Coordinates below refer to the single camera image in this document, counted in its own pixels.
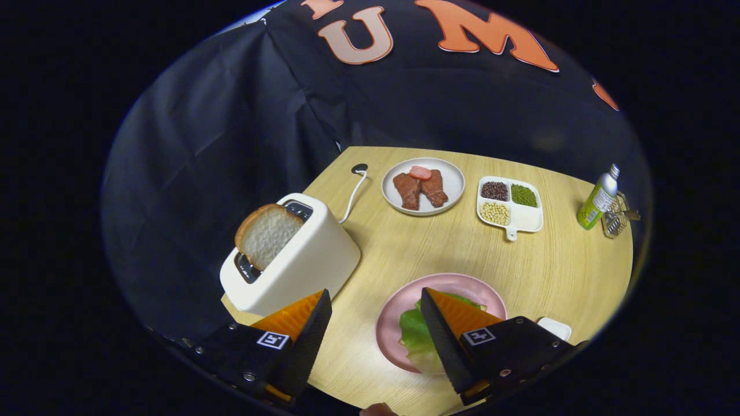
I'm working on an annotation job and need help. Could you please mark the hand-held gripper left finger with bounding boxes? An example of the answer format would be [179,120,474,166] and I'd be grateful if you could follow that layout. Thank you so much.
[194,289,333,405]

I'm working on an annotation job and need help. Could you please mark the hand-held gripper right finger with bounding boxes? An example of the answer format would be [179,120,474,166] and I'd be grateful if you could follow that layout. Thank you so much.
[420,287,579,406]

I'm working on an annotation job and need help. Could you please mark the green lettuce leaf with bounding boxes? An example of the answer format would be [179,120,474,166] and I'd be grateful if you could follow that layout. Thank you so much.
[399,292,486,375]

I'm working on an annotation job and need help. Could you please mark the round-topped bread slice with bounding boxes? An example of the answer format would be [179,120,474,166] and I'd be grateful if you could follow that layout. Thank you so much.
[234,203,305,272]

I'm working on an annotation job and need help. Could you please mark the pink plate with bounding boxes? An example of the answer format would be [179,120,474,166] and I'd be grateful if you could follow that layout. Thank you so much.
[376,273,508,375]

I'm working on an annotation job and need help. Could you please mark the white toaster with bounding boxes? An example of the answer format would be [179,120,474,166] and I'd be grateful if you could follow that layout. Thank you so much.
[220,192,362,317]

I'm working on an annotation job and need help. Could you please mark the white plate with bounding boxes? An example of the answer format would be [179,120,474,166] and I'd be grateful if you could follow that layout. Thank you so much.
[536,317,573,343]

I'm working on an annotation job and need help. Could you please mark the yellow soybeans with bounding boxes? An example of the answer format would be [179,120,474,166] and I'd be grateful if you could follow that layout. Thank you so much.
[480,201,511,226]

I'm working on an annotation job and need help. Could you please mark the white divided dish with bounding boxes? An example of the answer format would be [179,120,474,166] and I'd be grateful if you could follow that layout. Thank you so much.
[476,176,545,242]

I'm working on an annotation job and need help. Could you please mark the brown meat piece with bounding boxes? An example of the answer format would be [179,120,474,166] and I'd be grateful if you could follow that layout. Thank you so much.
[393,172,421,211]
[420,169,449,209]

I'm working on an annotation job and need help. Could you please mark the round beige plate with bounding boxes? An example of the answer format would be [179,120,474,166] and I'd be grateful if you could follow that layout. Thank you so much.
[381,157,466,217]

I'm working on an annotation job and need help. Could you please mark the green mung beans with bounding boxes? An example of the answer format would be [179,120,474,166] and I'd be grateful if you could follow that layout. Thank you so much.
[510,183,539,208]

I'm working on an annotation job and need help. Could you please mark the green label drink bottle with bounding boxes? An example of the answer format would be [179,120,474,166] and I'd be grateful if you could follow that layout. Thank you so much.
[576,164,621,231]

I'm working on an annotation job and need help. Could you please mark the black backdrop cloth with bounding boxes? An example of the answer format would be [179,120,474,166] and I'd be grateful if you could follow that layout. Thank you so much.
[101,0,651,341]

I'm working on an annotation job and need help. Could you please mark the white toaster cable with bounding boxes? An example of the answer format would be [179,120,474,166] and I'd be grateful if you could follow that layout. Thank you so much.
[339,170,368,225]

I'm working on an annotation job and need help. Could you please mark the metal wire utensil holder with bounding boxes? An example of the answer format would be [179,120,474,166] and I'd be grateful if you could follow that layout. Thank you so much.
[601,194,641,240]

